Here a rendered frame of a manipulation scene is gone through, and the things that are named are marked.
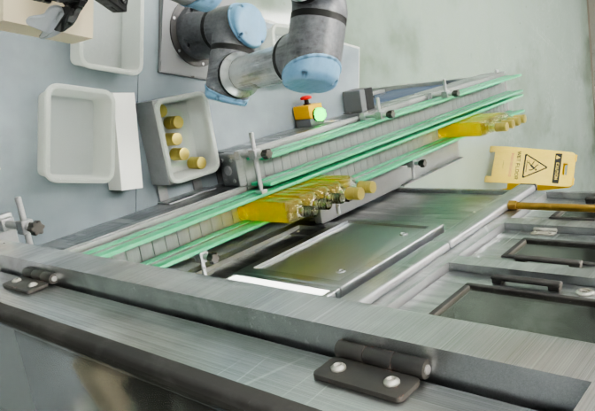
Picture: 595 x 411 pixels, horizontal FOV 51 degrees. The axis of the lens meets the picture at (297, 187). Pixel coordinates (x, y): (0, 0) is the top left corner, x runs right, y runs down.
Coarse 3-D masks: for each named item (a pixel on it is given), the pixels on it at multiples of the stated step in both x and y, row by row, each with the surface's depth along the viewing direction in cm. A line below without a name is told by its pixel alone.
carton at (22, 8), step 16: (0, 0) 102; (16, 0) 103; (32, 0) 105; (0, 16) 102; (16, 16) 103; (80, 16) 111; (16, 32) 110; (32, 32) 109; (64, 32) 109; (80, 32) 112
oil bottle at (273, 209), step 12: (252, 204) 168; (264, 204) 165; (276, 204) 162; (288, 204) 160; (300, 204) 161; (240, 216) 173; (252, 216) 169; (264, 216) 166; (276, 216) 163; (288, 216) 160
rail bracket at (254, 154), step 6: (252, 132) 166; (252, 138) 166; (252, 144) 166; (240, 150) 171; (252, 150) 166; (258, 150) 166; (264, 150) 164; (270, 150) 164; (240, 156) 170; (246, 156) 169; (252, 156) 166; (258, 156) 166; (264, 156) 163; (270, 156) 164; (258, 162) 168; (258, 168) 168; (258, 174) 168; (258, 180) 168; (258, 192) 169; (264, 192) 169
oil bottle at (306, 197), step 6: (276, 192) 173; (282, 192) 171; (288, 192) 170; (294, 192) 169; (300, 192) 168; (306, 192) 167; (312, 192) 166; (300, 198) 164; (306, 198) 164; (312, 198) 164; (306, 204) 164
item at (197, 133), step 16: (176, 96) 162; (192, 96) 166; (176, 112) 171; (192, 112) 173; (208, 112) 170; (160, 128) 159; (176, 128) 171; (192, 128) 175; (208, 128) 171; (192, 144) 175; (208, 144) 173; (176, 160) 171; (208, 160) 174; (176, 176) 166; (192, 176) 166
